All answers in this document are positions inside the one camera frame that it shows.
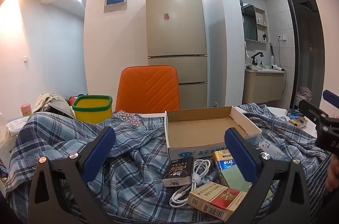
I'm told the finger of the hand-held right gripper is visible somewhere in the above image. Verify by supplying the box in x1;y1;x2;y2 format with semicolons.
299;99;339;132
322;90;339;108

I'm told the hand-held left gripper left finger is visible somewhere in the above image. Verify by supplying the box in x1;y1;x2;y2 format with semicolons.
28;127;117;224

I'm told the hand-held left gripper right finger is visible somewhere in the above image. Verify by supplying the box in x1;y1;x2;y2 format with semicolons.
224;127;311;224

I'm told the yellow blue cigarette pack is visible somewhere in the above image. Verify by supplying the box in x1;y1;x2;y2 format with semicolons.
213;149;236;187

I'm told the green envelope pouch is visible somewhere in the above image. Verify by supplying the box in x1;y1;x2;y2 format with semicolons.
220;164;252;193

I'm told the white charging cable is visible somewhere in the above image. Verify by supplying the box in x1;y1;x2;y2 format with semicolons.
169;158;212;209

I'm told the shallow cardboard box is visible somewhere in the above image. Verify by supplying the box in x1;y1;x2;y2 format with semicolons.
164;106;263;161

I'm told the red gold cigarette pack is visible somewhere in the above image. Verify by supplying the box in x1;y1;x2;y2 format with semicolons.
187;182;248;222

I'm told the black tissue packet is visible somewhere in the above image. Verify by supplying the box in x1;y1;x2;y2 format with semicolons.
162;156;195;188

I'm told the person's right hand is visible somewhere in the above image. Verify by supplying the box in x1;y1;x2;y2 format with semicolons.
326;154;339;193

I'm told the beige towel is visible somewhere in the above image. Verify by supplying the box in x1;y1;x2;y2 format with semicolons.
299;86;312;101

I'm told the white printed sachet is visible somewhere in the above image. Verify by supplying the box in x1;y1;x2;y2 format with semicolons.
258;138;286;161

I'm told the blue plaid shirt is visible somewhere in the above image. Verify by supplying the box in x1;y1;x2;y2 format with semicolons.
5;103;334;224

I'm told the yellow bin with green rim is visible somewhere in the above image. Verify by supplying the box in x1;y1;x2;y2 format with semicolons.
72;95;113;124

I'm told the clear sticker sheet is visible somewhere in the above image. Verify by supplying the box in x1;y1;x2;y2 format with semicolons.
113;110;143;125

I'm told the beige vanity cabinet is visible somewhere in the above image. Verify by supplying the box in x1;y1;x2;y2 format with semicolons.
242;69;286;105

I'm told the grey fabric bag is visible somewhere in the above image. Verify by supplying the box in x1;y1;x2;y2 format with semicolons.
33;93;76;119

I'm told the black faucet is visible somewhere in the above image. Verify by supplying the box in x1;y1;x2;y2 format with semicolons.
250;52;265;66

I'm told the orange quilted chair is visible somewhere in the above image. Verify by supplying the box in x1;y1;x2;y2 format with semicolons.
115;65;181;114

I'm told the white printed packet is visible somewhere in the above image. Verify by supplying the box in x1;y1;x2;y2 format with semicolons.
6;118;28;137

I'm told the mirror cabinet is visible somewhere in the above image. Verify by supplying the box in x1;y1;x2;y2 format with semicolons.
242;5;267;42

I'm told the beige three-door fridge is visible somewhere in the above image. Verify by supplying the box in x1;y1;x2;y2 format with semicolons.
145;0;208;111

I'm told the black door frame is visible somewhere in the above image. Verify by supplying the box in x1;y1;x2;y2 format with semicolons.
285;0;323;108

